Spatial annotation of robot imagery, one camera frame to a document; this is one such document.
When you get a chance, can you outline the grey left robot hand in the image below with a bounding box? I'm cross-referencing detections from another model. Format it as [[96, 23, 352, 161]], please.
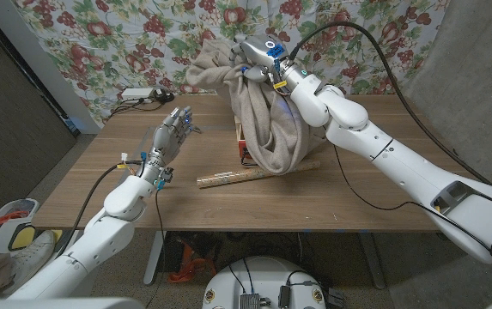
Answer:
[[142, 106, 195, 184]]

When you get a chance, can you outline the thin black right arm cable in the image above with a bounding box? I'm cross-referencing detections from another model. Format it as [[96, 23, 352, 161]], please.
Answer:
[[332, 142, 492, 298]]

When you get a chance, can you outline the grey electronics module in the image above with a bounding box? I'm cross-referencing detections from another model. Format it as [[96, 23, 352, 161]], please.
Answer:
[[240, 293, 262, 309]]

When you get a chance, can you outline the beige fleece coat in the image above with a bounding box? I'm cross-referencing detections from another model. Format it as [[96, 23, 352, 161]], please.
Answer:
[[185, 38, 329, 177]]

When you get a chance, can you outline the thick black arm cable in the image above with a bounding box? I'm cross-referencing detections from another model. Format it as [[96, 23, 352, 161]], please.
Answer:
[[55, 160, 144, 259], [288, 21, 492, 187]]

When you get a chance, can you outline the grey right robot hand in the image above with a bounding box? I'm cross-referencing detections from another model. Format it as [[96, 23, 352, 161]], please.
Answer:
[[228, 33, 311, 94]]

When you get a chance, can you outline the white sneaker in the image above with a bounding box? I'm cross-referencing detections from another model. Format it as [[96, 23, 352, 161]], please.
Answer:
[[10, 229, 58, 281]]

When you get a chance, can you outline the black plug with cables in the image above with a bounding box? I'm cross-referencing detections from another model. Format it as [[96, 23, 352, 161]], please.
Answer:
[[154, 88, 176, 105]]

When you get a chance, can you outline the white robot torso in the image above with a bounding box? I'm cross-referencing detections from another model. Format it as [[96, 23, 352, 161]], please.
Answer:
[[201, 255, 329, 309]]

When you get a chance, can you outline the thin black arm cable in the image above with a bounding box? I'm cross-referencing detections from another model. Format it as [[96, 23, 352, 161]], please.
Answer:
[[332, 142, 492, 298], [143, 190, 168, 308]]

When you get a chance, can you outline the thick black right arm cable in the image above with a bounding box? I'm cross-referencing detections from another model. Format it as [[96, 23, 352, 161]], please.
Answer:
[[288, 21, 492, 187]]

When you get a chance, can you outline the brown wrapping paper roll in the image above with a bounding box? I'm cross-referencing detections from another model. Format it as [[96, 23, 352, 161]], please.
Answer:
[[196, 159, 322, 191]]

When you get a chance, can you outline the black adapter block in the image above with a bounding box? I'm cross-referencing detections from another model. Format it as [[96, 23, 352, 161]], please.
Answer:
[[278, 284, 292, 309]]

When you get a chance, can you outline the white bin with yellow pad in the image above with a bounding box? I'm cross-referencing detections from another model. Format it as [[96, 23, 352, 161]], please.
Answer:
[[0, 197, 41, 255]]

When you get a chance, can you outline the floral fruit print backdrop cloth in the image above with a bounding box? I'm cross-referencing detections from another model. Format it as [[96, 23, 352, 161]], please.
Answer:
[[12, 0, 451, 128]]

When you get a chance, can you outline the grey metal table leg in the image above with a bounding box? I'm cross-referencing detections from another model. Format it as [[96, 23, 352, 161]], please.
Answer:
[[358, 231, 386, 291], [143, 230, 167, 287]]

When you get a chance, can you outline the orange strap under table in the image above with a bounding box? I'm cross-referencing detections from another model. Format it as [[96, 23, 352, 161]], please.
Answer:
[[167, 241, 218, 285]]

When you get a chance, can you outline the black power cable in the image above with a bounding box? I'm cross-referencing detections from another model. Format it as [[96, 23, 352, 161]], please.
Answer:
[[106, 98, 166, 120]]

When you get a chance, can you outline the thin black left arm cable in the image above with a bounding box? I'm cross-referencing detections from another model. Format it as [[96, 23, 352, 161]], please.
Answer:
[[143, 190, 168, 308]]

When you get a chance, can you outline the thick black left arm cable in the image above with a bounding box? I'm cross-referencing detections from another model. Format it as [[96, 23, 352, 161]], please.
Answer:
[[55, 160, 144, 259]]

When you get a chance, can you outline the red-fronted drawer with black handle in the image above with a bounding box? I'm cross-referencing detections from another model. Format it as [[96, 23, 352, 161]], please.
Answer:
[[237, 137, 259, 169]]

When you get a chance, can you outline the white power strip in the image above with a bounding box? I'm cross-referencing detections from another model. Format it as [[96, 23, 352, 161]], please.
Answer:
[[120, 87, 157, 105]]

